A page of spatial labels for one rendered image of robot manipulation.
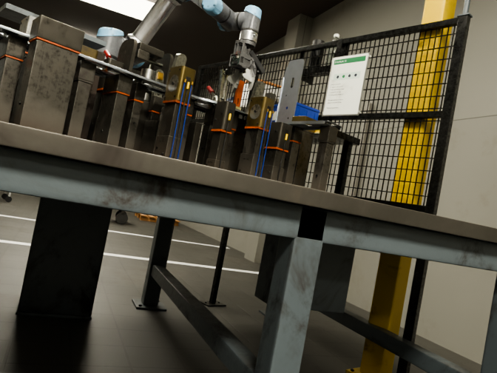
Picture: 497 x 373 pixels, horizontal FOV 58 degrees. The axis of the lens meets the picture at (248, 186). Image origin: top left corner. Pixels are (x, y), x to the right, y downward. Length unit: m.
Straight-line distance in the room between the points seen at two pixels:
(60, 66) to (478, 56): 2.66
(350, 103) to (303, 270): 1.32
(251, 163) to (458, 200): 1.76
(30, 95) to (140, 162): 0.54
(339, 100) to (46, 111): 1.43
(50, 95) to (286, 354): 0.92
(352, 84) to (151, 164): 1.55
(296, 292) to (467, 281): 2.04
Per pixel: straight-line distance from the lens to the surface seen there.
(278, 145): 1.78
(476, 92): 3.27
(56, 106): 1.36
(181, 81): 1.53
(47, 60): 1.37
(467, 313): 3.02
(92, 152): 0.87
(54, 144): 0.87
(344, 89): 2.31
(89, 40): 1.93
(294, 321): 1.09
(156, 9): 2.34
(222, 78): 2.10
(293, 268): 1.06
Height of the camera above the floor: 0.64
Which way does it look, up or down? 2 degrees up
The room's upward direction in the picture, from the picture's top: 11 degrees clockwise
